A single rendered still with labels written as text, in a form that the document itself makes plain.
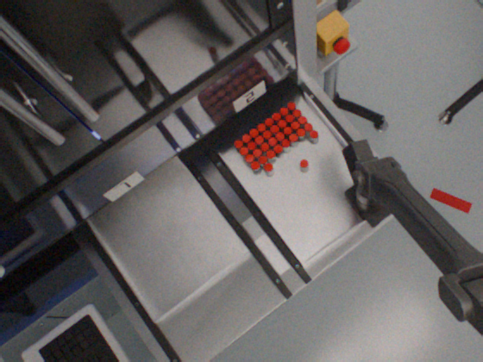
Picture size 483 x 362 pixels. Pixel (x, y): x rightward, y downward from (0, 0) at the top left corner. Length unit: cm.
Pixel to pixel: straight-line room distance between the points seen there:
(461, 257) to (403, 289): 139
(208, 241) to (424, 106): 132
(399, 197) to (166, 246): 62
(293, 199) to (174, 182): 29
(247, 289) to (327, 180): 32
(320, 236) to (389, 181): 36
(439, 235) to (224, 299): 61
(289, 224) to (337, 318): 91
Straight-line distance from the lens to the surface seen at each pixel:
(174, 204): 142
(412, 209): 98
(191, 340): 138
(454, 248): 89
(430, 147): 239
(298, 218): 137
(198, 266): 138
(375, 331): 224
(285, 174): 140
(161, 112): 114
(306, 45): 131
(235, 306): 136
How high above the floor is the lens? 223
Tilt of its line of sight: 75 degrees down
